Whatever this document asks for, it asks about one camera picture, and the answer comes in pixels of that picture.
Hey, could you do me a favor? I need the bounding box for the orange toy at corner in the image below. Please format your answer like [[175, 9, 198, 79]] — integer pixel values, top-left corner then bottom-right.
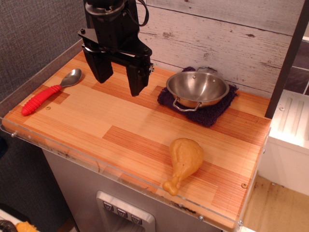
[[15, 221, 38, 232]]

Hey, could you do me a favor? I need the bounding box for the dark grey vertical post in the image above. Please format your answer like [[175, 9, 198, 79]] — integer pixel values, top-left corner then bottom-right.
[[265, 0, 309, 119]]

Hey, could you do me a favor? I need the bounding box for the yellow toy chicken drumstick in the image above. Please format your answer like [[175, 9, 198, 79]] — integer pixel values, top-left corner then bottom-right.
[[163, 138, 204, 196]]

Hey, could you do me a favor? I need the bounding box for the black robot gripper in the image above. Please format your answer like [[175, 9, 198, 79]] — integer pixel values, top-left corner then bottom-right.
[[78, 0, 153, 97]]

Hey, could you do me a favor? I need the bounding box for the silver toy fridge cabinet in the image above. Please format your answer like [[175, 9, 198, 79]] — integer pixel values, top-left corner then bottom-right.
[[43, 151, 219, 232]]

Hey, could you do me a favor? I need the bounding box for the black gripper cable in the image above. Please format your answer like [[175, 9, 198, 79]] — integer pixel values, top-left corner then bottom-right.
[[136, 0, 149, 27]]

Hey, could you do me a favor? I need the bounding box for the silver two-handled bowl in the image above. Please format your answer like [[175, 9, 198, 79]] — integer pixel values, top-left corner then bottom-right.
[[166, 66, 230, 112]]

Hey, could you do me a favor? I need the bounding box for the red-handled metal spoon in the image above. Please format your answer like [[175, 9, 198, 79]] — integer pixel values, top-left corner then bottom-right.
[[21, 69, 82, 116]]

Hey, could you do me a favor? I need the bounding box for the white toy sink unit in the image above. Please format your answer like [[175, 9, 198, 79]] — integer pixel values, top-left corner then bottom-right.
[[257, 36, 309, 194]]

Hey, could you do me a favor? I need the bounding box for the clear acrylic table guard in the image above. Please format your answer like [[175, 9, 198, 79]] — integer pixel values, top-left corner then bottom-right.
[[3, 113, 270, 232]]

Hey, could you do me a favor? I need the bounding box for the dark purple cloth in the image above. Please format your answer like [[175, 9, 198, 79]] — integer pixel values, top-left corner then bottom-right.
[[157, 67, 238, 127]]

